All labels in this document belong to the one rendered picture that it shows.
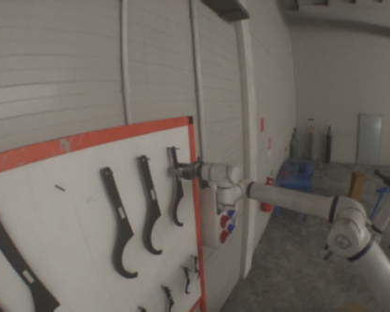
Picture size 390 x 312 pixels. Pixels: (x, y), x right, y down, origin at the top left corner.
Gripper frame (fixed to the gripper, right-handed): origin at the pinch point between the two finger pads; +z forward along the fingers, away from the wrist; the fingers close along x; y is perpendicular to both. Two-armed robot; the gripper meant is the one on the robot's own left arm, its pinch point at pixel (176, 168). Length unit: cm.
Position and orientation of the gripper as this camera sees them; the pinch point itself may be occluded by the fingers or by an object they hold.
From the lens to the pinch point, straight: 109.4
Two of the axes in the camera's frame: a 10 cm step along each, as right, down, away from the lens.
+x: -5.1, 3.6, -7.9
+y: -1.4, -9.3, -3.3
